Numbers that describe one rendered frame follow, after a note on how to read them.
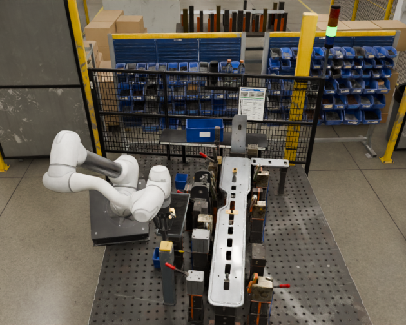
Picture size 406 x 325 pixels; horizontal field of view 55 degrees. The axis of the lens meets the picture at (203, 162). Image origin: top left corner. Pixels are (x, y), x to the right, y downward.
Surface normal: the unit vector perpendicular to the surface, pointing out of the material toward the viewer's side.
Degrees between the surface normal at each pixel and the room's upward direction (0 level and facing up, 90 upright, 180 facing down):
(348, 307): 0
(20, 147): 91
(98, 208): 44
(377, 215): 0
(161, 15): 90
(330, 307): 0
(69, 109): 92
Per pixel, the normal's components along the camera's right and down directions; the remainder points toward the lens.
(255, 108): -0.11, 0.55
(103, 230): 0.10, -0.21
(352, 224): 0.00, -0.83
